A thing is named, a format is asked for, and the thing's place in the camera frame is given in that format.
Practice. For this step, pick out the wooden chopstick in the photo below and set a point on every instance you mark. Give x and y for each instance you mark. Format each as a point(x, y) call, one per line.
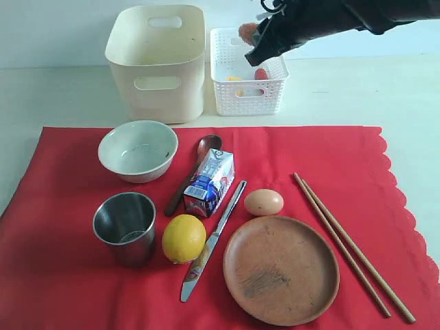
point(322, 214)
point(376, 275)

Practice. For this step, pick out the red sausage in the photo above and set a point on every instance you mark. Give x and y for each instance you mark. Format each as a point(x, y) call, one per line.
point(260, 74)

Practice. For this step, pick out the orange fried chicken piece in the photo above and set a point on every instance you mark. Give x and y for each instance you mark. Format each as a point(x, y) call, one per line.
point(246, 32)

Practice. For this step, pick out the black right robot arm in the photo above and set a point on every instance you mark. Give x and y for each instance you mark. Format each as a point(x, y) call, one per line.
point(381, 16)

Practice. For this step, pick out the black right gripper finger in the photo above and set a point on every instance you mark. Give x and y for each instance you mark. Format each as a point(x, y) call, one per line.
point(266, 46)

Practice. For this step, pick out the stainless steel cup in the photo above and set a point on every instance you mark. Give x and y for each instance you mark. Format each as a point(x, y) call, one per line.
point(125, 222)

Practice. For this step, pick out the left wooden chopstick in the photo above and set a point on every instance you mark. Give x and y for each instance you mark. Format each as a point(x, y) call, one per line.
point(322, 214)

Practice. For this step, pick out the blue white milk carton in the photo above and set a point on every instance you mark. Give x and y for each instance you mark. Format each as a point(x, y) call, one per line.
point(210, 183)

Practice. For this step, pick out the large cream plastic bin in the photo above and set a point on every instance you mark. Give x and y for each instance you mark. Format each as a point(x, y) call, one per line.
point(156, 54)

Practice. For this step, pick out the steel table knife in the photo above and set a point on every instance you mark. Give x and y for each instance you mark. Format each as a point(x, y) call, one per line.
point(198, 265)

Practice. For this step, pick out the brown wooden plate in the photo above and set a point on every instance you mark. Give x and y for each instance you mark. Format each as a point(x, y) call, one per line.
point(280, 271)

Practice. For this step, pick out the dark wooden spoon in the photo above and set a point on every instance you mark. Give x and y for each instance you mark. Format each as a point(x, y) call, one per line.
point(205, 144)

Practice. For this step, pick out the brown egg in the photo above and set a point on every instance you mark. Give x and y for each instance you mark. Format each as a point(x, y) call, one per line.
point(263, 202)

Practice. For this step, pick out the white ceramic bowl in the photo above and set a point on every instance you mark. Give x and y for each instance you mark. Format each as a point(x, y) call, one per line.
point(139, 151)

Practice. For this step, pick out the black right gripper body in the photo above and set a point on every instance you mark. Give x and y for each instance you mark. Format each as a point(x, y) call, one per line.
point(290, 24)

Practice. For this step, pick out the red table cloth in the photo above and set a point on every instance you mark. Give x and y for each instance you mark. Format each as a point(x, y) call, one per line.
point(55, 273)

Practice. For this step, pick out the small white perforated basket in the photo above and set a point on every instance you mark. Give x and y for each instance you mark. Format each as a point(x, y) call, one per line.
point(261, 97)

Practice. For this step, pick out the yellow lemon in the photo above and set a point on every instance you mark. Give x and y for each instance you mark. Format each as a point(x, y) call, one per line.
point(183, 239)

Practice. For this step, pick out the yellow cheese wedge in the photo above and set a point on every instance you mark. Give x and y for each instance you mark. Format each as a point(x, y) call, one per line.
point(235, 85)

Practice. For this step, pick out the right wooden chopstick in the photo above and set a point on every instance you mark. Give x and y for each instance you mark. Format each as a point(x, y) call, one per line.
point(376, 275)

